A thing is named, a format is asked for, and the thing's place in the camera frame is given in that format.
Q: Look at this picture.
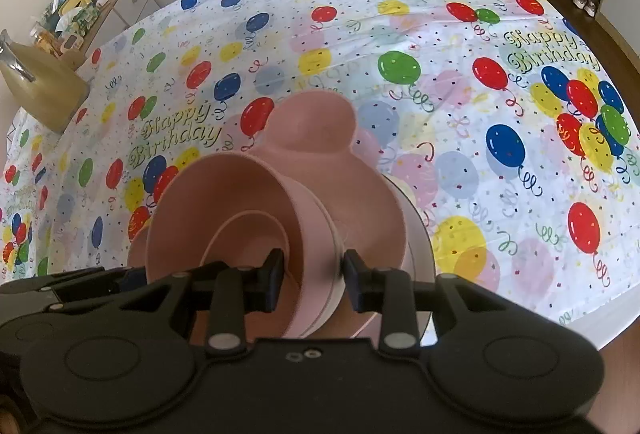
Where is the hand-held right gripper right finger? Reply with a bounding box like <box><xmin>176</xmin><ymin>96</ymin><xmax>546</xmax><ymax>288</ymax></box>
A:
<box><xmin>342</xmin><ymin>249</ymin><xmax>516</xmax><ymax>357</ymax></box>

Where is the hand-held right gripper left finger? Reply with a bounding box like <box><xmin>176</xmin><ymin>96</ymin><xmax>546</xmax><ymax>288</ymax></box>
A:
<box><xmin>112</xmin><ymin>248</ymin><xmax>287</xmax><ymax>357</ymax></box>

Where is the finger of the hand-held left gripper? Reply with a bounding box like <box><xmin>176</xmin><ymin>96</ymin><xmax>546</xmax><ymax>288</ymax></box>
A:
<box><xmin>0</xmin><ymin>266</ymin><xmax>149</xmax><ymax>295</ymax></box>
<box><xmin>0</xmin><ymin>286</ymin><xmax>151</xmax><ymax>315</ymax></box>

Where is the large white plate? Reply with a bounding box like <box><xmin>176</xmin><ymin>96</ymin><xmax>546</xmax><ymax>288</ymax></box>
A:
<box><xmin>382</xmin><ymin>174</ymin><xmax>432</xmax><ymax>350</ymax></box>

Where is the pink bowl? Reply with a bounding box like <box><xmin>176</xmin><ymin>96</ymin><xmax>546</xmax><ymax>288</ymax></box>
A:
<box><xmin>145</xmin><ymin>153</ymin><xmax>341</xmax><ymax>340</ymax></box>

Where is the pink bear-shaped plate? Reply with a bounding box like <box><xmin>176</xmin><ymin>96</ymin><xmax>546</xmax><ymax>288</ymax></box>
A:
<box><xmin>127</xmin><ymin>90</ymin><xmax>408</xmax><ymax>340</ymax></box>

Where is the gold thermos jug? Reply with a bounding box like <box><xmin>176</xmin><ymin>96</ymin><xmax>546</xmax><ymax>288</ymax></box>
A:
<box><xmin>0</xmin><ymin>30</ymin><xmax>91</xmax><ymax>133</ymax></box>

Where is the white and orange timer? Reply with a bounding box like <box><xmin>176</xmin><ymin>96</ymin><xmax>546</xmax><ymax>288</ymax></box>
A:
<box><xmin>59</xmin><ymin>32</ymin><xmax>85</xmax><ymax>55</ymax></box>

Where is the orange jar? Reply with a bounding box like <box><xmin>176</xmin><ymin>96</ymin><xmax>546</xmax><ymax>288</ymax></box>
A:
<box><xmin>31</xmin><ymin>26</ymin><xmax>56</xmax><ymax>52</ymax></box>

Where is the green patterned box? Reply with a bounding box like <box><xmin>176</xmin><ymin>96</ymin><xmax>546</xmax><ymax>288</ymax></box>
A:
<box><xmin>62</xmin><ymin>8</ymin><xmax>99</xmax><ymax>34</ymax></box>

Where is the balloon print tablecloth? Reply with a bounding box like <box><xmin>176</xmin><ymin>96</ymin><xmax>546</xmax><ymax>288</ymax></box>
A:
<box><xmin>0</xmin><ymin>0</ymin><xmax>640</xmax><ymax>352</ymax></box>

